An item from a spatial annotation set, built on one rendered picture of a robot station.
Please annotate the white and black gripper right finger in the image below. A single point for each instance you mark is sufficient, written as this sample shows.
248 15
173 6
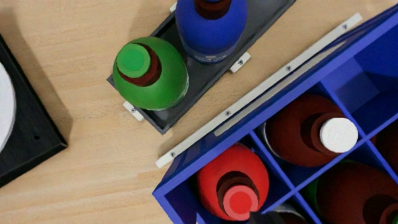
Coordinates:
274 218

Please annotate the blue bottle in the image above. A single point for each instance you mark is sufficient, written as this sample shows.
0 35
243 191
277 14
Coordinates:
210 29

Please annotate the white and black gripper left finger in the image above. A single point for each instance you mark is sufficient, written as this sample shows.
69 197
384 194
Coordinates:
255 217

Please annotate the dark brown bottle with white cap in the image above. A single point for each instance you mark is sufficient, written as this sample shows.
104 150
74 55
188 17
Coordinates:
289 214
310 131

